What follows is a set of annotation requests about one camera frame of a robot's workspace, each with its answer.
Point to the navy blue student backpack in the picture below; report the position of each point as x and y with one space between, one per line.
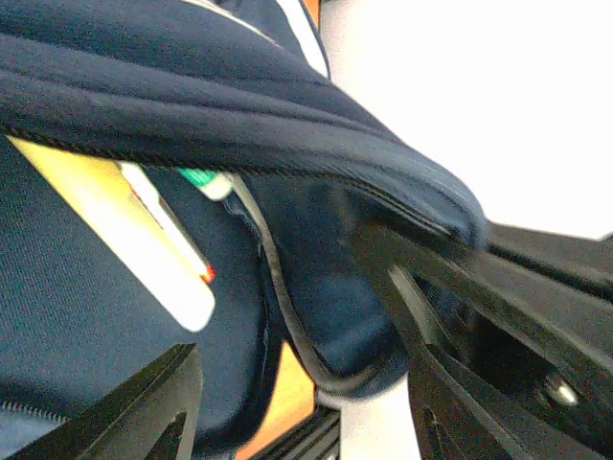
238 87

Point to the red marker pen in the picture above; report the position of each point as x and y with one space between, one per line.
160 210

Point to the yellow highlighter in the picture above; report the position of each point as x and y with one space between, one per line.
99 194

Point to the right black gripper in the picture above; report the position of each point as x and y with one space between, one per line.
531 314

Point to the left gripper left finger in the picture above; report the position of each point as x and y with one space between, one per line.
152 415

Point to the green white glue stick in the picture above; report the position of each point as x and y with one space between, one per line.
216 186

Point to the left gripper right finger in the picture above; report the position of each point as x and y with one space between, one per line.
457 413

